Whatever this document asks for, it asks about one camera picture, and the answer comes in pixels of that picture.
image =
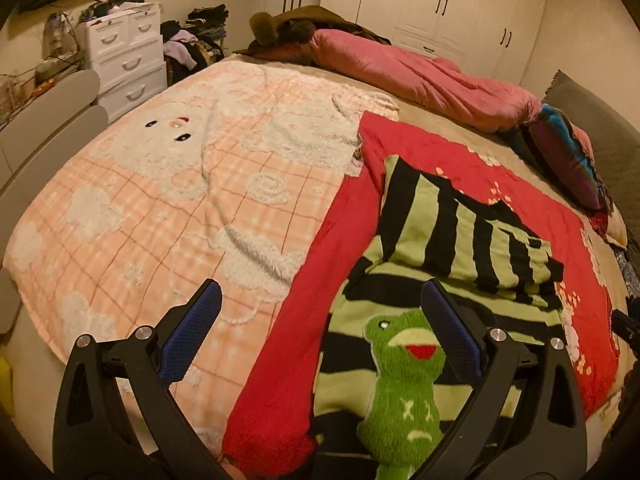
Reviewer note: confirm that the red floral blanket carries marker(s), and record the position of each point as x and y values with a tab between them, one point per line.
320	260

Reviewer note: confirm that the colourful striped pillow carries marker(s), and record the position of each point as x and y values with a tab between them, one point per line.
565	155

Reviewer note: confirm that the grey padded bed panel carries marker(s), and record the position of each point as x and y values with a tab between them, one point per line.
45	110
9	305
55	150

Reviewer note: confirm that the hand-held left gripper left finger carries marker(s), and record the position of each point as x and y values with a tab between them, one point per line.
190	342

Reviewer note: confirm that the blue patterned cloth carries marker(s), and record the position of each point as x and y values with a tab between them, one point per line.
629	270

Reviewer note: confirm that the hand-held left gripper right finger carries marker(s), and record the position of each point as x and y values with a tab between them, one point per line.
452	337

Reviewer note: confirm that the pink quilt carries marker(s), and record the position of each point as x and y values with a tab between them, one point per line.
425	80

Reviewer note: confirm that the pile of clothes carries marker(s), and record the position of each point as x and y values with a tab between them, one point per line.
192	40

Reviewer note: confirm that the brown fur-trimmed coat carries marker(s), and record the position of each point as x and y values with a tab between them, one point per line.
300	30

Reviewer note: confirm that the white wardrobe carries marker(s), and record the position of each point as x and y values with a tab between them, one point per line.
450	5

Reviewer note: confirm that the clear plastic bag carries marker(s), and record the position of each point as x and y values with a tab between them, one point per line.
61	32

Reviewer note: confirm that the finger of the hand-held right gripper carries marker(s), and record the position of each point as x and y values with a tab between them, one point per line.
624	324

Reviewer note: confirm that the floral pillow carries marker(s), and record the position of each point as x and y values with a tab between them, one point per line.
612	225

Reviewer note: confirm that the white drawer cabinet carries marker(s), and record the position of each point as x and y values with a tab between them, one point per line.
125	60

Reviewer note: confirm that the person's left hand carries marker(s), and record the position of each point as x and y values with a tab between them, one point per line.
232	471

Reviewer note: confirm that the green black striped frog sweater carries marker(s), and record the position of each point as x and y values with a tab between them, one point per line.
450	240

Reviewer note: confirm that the grey quilted headboard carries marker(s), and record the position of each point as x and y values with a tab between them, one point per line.
615	150

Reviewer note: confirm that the bed with beige sheet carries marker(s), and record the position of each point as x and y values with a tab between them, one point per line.
450	125

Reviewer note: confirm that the pink plaid fluffy blanket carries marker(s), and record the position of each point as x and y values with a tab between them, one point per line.
175	185

